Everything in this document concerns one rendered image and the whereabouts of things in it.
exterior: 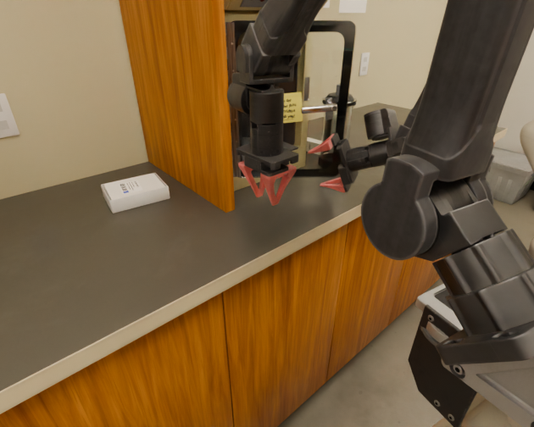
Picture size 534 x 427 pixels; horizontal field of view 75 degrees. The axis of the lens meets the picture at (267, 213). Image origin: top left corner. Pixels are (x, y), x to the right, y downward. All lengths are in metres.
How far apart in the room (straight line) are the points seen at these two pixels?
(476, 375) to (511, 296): 0.09
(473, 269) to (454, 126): 0.12
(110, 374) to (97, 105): 0.82
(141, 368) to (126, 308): 0.15
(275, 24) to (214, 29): 0.31
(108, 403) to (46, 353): 0.20
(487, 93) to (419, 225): 0.11
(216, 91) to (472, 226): 0.63
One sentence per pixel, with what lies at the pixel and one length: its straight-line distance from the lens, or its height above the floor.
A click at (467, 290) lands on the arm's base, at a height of 1.21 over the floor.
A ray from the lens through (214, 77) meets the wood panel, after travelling 0.83.
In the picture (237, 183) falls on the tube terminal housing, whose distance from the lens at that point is 1.04.
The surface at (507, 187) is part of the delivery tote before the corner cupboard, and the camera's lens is 3.51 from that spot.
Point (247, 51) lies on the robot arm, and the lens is 0.56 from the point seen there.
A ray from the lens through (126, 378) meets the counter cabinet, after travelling 0.80.
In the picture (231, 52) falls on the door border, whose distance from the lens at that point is 0.92.
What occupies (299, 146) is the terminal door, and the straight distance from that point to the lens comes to 0.98.
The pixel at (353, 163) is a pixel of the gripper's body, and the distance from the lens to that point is 0.88.
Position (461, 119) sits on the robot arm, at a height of 1.33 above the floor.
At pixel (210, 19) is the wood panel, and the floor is 1.39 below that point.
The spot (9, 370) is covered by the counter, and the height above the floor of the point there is 0.94.
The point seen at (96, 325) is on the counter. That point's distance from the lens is 0.69.
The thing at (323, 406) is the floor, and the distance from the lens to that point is 1.65.
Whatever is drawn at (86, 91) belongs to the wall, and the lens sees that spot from 1.26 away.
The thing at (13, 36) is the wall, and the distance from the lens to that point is 1.21.
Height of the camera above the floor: 1.41
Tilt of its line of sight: 30 degrees down
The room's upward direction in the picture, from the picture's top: straight up
